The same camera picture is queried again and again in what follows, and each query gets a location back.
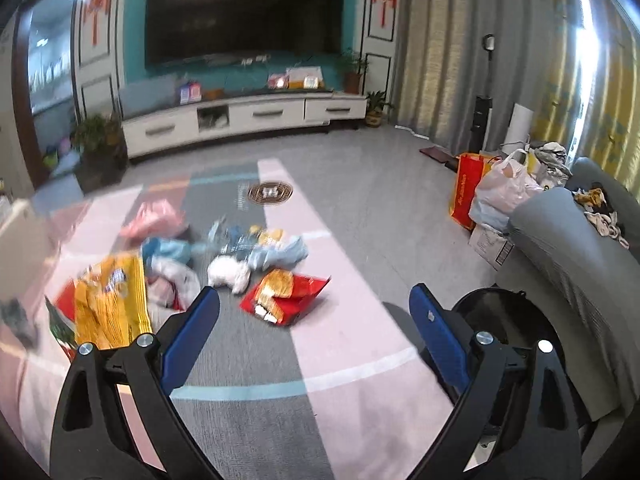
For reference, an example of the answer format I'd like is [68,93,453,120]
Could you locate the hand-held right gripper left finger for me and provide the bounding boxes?
[49,287,223,480]

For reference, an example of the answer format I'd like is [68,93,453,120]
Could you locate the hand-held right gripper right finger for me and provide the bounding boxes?
[402,282,583,480]

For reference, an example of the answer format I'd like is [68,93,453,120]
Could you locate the white red plastic bag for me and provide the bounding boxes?
[145,256,202,312]

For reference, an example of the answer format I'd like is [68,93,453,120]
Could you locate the black trash bin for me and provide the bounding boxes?
[450,287,591,446]

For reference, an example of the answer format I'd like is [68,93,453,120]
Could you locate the yellow snack bag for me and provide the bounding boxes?
[72,252,153,351]

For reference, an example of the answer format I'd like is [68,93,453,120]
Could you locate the red snack bag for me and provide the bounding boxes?
[239,267,332,328]

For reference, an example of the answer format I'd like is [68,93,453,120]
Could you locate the pink plastic bag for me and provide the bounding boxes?
[119,199,188,240]

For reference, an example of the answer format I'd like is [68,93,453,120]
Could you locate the white crumpled cloth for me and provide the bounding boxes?
[206,255,252,295]

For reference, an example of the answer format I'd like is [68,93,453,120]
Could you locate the patterned floor rug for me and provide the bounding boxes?
[0,157,506,480]

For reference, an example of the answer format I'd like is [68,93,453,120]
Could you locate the light blue plastic bag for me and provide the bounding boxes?
[140,236,195,267]

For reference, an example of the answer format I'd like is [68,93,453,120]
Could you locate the white printed cardboard box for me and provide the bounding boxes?
[468,223,516,272]

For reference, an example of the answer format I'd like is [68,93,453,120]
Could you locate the silver blue wrapper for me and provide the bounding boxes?
[206,216,230,243]

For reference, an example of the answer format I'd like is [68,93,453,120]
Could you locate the yellow blue snack packet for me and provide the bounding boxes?
[220,224,287,261]

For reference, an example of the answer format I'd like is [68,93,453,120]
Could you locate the green red packet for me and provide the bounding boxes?
[44,280,78,356]

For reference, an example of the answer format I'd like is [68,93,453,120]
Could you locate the red shopping bag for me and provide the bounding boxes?
[450,152,496,232]

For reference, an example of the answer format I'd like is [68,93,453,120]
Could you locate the grey sofa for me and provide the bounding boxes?
[507,156,640,421]

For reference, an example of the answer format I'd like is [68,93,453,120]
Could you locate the clothes heap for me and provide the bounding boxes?
[574,187,632,251]

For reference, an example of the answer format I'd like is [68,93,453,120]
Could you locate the grey white cloth pile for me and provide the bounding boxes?
[527,141,575,192]

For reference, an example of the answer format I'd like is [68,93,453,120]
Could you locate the large potted plant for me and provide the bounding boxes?
[72,112,130,193]

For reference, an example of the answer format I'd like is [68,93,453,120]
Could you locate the small potted plant yellow pot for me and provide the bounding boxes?
[364,90,395,128]

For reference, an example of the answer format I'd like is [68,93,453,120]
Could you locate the colourful toy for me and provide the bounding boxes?
[42,139,76,170]

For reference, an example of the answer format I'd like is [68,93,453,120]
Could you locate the white air purifier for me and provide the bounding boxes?
[506,103,535,153]

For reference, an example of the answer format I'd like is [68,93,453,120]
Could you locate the grey rectangular box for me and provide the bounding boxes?
[118,74,182,122]

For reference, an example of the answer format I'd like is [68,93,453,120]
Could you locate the white television cabinet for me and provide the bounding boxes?
[121,91,368,161]

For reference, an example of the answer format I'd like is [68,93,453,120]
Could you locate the potted plant brown pot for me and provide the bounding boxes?
[337,49,371,95]

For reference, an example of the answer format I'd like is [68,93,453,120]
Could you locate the yellow patterned curtain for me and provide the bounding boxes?
[530,0,640,181]

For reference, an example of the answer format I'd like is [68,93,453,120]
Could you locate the orange white desk calendar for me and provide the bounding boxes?
[285,65,322,90]

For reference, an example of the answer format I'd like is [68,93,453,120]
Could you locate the grey striped curtain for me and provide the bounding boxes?
[395,0,583,148]

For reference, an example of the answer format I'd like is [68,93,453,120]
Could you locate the brown framed glass door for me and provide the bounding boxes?
[12,2,83,191]

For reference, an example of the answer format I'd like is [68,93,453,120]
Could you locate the black television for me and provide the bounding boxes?
[144,0,346,68]

